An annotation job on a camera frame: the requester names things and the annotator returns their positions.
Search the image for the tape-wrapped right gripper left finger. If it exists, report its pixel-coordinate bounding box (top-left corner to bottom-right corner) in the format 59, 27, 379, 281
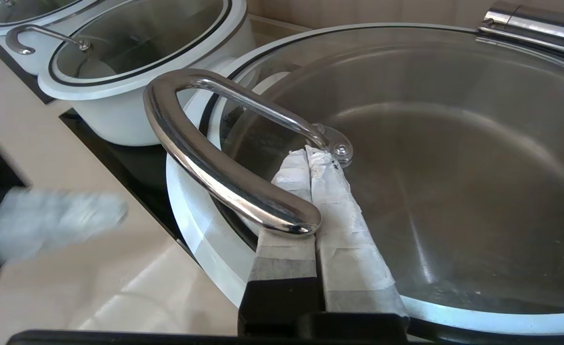
238, 148, 326, 337

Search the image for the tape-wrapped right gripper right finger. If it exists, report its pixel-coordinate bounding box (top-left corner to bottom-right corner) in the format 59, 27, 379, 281
305, 145, 410, 318

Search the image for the glass lid with steel handle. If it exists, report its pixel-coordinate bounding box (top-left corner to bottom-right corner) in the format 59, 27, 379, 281
142, 0, 564, 337

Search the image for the white pot with steel interior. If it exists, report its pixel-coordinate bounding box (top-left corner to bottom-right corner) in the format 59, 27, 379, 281
215, 29, 564, 345

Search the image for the large black glass cooktop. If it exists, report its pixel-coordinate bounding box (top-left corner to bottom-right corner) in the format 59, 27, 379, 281
58, 108, 259, 263

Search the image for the small black glass cooktop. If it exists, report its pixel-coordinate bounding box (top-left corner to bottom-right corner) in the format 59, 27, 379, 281
0, 30, 56, 106

